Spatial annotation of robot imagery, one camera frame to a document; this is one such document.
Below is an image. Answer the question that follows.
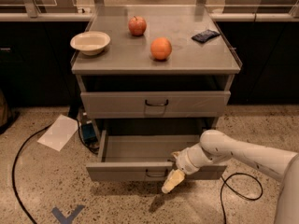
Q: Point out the black cable floor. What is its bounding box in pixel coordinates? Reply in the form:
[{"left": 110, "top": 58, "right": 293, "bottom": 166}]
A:
[
  {"left": 220, "top": 172, "right": 264, "bottom": 224},
  {"left": 11, "top": 119, "right": 103, "bottom": 224}
]

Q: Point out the dark blue snack packet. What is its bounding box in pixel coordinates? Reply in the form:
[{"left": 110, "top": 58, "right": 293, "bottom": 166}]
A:
[{"left": 192, "top": 29, "right": 220, "bottom": 43}]

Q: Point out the grey top drawer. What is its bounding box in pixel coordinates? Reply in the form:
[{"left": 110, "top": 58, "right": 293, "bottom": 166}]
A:
[{"left": 81, "top": 91, "right": 230, "bottom": 119}]

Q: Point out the orange fruit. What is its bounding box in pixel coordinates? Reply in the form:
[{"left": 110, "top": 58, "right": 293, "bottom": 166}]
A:
[{"left": 150, "top": 37, "right": 172, "bottom": 61}]

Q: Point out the red apple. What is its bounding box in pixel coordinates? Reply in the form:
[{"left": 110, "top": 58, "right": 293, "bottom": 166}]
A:
[{"left": 128, "top": 16, "right": 147, "bottom": 36}]

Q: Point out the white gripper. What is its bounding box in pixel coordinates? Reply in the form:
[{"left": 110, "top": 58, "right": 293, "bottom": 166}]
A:
[{"left": 162, "top": 145, "right": 206, "bottom": 194}]

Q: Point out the black cable left floor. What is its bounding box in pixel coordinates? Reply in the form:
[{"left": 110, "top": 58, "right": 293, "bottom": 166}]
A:
[{"left": 11, "top": 119, "right": 103, "bottom": 224}]

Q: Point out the white paper sheet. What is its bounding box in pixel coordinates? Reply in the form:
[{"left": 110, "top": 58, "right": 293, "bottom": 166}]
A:
[{"left": 37, "top": 115, "right": 78, "bottom": 151}]

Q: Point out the grey metal drawer cabinet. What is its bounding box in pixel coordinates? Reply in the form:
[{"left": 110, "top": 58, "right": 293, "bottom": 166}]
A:
[{"left": 70, "top": 5, "right": 243, "bottom": 142}]

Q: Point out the black cable right floor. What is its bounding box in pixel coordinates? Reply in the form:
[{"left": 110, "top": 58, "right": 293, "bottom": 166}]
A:
[{"left": 220, "top": 172, "right": 264, "bottom": 224}]

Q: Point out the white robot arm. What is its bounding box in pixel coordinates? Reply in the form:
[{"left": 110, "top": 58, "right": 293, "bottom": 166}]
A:
[{"left": 162, "top": 130, "right": 299, "bottom": 224}]

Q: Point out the grey drawer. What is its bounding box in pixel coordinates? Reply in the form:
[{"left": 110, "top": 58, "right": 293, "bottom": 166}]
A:
[
  {"left": 81, "top": 91, "right": 230, "bottom": 119},
  {"left": 85, "top": 129, "right": 228, "bottom": 183}
]

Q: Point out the blue power box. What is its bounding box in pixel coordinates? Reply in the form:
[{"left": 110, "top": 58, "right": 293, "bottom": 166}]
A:
[{"left": 81, "top": 123, "right": 96, "bottom": 144}]

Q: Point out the blue tape floor marker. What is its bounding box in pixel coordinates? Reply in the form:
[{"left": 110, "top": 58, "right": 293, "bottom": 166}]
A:
[{"left": 50, "top": 204, "right": 86, "bottom": 224}]

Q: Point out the white bowl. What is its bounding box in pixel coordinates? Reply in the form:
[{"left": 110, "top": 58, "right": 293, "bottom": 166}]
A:
[{"left": 70, "top": 31, "right": 110, "bottom": 56}]

